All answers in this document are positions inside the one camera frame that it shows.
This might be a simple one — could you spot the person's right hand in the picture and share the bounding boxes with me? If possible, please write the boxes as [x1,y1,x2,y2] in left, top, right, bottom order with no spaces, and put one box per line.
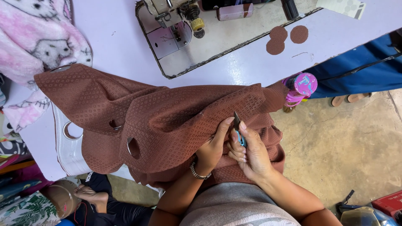
[227,121,276,184]

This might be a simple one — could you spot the leaf print fabric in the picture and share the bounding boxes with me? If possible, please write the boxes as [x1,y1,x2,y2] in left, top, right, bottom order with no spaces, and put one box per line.
[0,191,61,226]

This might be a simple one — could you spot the printed paper card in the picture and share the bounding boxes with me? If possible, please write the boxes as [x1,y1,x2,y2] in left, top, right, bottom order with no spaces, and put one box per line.
[316,0,367,20]

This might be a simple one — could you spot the pink printed fleece blanket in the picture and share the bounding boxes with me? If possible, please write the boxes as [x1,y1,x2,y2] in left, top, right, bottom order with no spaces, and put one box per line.
[0,0,93,133]

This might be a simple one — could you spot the blue handled thread snips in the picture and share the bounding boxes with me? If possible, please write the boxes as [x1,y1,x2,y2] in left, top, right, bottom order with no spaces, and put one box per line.
[233,111,248,148]

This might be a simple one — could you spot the heap of colourful fabrics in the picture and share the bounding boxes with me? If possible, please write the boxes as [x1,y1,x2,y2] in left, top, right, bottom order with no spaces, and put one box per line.
[0,132,54,203]

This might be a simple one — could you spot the person's left hand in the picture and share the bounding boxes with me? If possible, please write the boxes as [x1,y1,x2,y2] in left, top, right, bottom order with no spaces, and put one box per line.
[194,117,235,177]

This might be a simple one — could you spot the white eyelet curtain tape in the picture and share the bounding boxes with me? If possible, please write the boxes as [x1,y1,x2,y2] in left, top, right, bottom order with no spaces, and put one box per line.
[52,103,93,177]

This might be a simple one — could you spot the brown fabric circle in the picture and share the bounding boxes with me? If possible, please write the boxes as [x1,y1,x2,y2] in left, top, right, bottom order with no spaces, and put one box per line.
[269,26,288,42]
[266,39,285,55]
[290,25,309,44]

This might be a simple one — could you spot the red cable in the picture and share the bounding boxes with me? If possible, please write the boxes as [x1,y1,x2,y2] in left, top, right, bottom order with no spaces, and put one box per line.
[73,202,89,226]

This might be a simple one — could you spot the black cylinder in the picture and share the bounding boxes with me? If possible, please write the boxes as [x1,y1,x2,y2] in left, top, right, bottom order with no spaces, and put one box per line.
[280,0,299,21]

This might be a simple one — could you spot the pink patterned bottle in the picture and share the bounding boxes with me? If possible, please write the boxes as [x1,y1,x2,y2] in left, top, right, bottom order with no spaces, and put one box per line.
[282,72,318,108]

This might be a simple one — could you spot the person's grey shirt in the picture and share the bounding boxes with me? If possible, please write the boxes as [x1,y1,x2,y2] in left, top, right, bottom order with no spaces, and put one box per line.
[180,182,301,226]

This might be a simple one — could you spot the beige sewing machine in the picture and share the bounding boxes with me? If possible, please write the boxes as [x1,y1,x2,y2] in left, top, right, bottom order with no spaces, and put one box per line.
[135,0,324,79]

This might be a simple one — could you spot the brown round plastic container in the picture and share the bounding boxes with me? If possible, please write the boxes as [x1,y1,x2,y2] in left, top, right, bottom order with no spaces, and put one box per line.
[40,179,82,220]

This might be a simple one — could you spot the helmet with clear visor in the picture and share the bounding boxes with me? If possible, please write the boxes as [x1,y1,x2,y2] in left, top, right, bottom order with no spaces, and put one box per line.
[340,205,400,226]

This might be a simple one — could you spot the silver wrist bracelet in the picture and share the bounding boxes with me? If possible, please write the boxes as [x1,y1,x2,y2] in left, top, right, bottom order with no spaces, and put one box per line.
[190,161,212,181]

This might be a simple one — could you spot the person's black trousers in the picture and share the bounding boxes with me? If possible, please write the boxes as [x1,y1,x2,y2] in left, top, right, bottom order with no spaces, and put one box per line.
[75,172,155,226]

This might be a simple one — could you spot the red box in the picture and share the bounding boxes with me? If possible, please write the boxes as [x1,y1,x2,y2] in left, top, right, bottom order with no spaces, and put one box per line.
[371,190,402,218]

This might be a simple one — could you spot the pink rectangular case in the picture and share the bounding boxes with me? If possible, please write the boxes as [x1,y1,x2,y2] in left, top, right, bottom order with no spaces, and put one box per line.
[218,3,254,21]

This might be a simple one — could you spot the person's left foot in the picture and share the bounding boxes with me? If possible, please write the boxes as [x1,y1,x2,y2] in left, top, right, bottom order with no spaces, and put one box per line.
[73,184,109,214]

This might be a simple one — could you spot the brown patterned curtain fabric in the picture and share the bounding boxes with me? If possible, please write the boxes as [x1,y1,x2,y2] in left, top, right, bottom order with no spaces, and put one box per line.
[34,64,290,189]

